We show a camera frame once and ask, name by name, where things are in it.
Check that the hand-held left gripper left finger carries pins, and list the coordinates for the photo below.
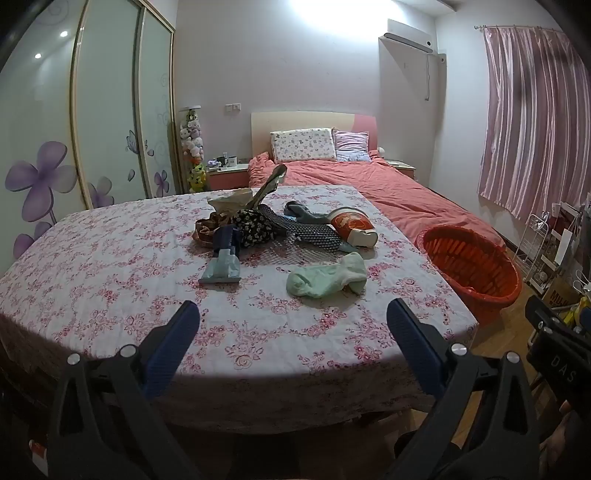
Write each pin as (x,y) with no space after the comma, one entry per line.
(173,350)

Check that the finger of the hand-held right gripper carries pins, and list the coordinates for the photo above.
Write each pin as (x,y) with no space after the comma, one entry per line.
(540,314)

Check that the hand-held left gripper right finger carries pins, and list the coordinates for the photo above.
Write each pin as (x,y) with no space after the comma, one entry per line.
(413,346)

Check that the orange plastic basket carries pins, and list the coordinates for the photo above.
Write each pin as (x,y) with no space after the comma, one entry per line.
(485,277)

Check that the light blue cream tube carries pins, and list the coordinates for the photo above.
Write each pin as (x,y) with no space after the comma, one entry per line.
(221,272)

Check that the brown plastic hair clip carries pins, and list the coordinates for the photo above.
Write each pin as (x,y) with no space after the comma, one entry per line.
(270,184)

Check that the pink floral tablecloth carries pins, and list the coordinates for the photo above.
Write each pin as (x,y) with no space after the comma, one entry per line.
(115,277)

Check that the light green sock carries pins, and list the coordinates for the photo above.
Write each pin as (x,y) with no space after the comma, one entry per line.
(323,277)

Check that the black floral sock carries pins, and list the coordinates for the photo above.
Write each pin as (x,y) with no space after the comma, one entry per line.
(254,228)

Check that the bed with red duvet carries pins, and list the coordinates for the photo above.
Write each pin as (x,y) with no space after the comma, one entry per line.
(392,194)

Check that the dark dotted sock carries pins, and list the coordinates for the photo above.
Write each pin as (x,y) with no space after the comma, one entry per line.
(304,233)

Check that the white paper bag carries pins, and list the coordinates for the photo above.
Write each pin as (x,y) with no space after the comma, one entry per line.
(228,201)

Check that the grey sock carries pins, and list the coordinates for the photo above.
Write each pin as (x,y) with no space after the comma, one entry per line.
(304,213)

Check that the pink white nightstand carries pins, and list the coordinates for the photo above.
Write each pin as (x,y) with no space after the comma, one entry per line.
(228,177)
(401,168)

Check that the pink curtain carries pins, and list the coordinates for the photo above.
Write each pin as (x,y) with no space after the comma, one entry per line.
(531,120)

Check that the clear column of plush toys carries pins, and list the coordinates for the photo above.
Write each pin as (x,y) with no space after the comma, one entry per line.
(194,152)

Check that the pink striped pillow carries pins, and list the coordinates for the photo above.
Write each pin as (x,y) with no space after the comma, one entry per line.
(353,145)

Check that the white floral pillow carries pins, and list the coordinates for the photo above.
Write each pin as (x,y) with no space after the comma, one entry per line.
(302,145)

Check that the glass wardrobe with purple flowers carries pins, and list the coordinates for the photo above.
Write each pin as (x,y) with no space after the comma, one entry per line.
(106,115)

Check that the beige pink headboard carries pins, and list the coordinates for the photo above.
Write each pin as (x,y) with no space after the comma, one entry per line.
(300,121)

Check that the air conditioner pipe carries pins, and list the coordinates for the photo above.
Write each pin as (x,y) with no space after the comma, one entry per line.
(428,74)

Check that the curtain rod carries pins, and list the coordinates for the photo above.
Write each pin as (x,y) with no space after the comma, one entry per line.
(508,28)

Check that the white air conditioner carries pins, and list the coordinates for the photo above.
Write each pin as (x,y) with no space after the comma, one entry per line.
(406,39)

